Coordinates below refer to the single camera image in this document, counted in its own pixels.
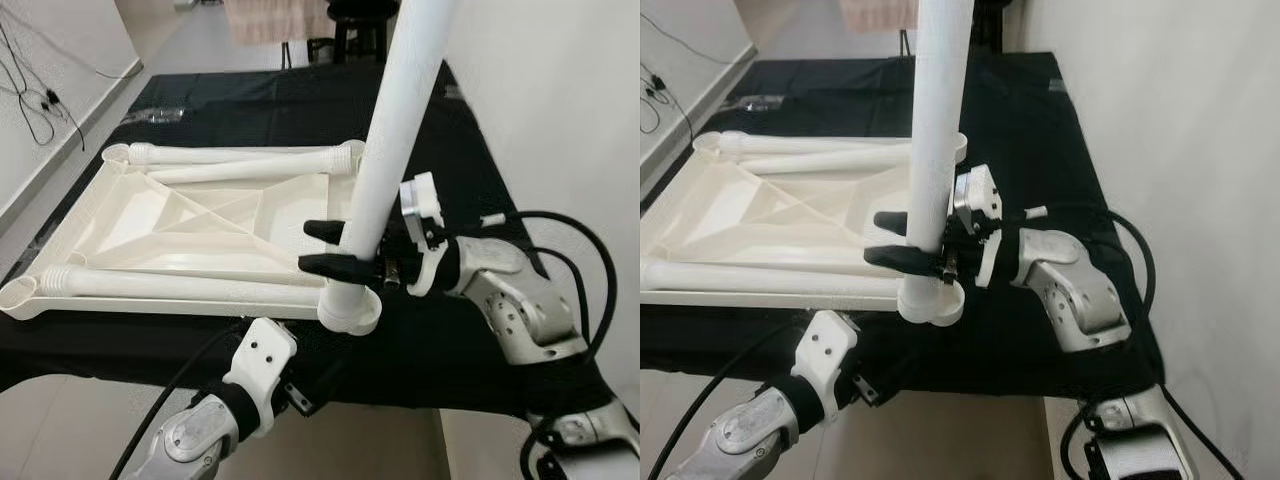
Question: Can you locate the white plastic table top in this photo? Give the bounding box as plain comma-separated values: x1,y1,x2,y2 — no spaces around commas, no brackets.
0,140,386,336
640,130,969,326

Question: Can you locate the white plastic table leg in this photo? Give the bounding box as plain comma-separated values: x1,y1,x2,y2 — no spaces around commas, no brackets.
33,263,331,309
735,133,969,177
318,0,463,319
715,130,916,159
128,142,346,166
148,140,367,186
640,258,901,301
895,0,977,311

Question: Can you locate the black wooden stool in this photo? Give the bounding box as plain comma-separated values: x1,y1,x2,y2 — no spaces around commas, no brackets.
972,0,1011,51
325,0,401,63

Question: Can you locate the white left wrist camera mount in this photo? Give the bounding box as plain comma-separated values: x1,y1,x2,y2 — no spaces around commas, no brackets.
795,310,861,421
222,318,299,436

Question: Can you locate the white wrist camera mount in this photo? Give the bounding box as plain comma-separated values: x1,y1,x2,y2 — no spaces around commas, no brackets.
222,318,299,436
795,310,861,421
398,172,453,299
950,163,1004,289

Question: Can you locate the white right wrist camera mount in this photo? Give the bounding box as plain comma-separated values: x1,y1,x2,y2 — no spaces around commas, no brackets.
950,163,1004,289
398,172,453,299

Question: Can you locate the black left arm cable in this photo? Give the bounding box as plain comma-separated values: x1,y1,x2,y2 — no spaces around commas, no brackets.
108,330,241,480
672,320,801,480

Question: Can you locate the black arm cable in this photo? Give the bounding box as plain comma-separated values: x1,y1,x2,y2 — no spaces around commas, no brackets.
108,330,241,480
1020,205,1246,480
672,320,801,480
478,208,619,480

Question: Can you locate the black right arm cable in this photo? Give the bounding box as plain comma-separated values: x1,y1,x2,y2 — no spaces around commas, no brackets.
1020,205,1246,480
478,208,619,480

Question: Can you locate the black wall cable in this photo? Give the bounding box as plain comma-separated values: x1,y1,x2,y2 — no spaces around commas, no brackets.
640,12,741,146
0,20,146,151

